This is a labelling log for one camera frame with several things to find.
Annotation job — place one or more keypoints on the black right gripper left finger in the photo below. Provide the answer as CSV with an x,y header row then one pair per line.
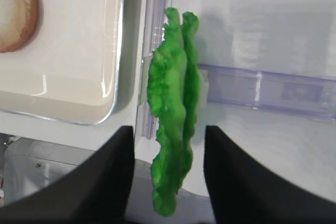
x,y
97,191

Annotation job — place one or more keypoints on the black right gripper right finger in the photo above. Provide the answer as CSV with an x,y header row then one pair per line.
x,y
242,190

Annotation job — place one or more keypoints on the green lettuce leaf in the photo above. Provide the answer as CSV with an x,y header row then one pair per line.
x,y
173,94

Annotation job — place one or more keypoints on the clear lettuce holder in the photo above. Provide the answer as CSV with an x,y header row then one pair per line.
x,y
312,97

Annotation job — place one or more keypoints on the flat bread slice on tray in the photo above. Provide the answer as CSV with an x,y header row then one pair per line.
x,y
18,21

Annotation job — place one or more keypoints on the white metal tray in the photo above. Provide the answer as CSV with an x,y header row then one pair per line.
x,y
68,70

